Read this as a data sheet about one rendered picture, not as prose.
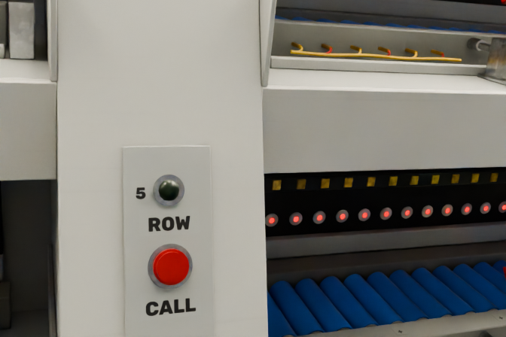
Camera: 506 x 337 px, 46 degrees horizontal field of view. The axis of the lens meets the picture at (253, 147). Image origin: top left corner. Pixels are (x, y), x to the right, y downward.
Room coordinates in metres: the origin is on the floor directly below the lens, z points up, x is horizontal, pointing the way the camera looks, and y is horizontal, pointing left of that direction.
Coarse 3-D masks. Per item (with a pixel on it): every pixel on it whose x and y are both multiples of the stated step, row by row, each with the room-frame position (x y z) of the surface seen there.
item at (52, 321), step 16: (0, 256) 0.40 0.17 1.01; (48, 256) 0.39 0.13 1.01; (0, 272) 0.40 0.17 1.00; (48, 272) 0.37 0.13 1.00; (48, 288) 0.38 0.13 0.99; (48, 304) 0.39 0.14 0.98; (16, 320) 0.40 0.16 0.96; (32, 320) 0.40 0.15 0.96; (48, 320) 0.40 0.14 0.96; (0, 336) 0.39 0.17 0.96; (16, 336) 0.39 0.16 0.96; (32, 336) 0.39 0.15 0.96; (48, 336) 0.39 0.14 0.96
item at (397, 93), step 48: (288, 0) 0.47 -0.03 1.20; (336, 0) 0.49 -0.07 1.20; (384, 0) 0.50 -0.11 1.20; (432, 0) 0.52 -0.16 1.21; (480, 0) 0.54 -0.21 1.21; (288, 48) 0.36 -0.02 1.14; (336, 48) 0.38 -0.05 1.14; (384, 48) 0.38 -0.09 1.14; (432, 48) 0.40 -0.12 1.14; (480, 48) 0.40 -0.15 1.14; (288, 96) 0.29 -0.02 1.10; (336, 96) 0.30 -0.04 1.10; (384, 96) 0.31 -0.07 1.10; (432, 96) 0.32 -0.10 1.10; (480, 96) 0.33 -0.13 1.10; (288, 144) 0.30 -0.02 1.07; (336, 144) 0.31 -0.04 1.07; (384, 144) 0.32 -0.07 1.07; (432, 144) 0.33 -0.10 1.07; (480, 144) 0.34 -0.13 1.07
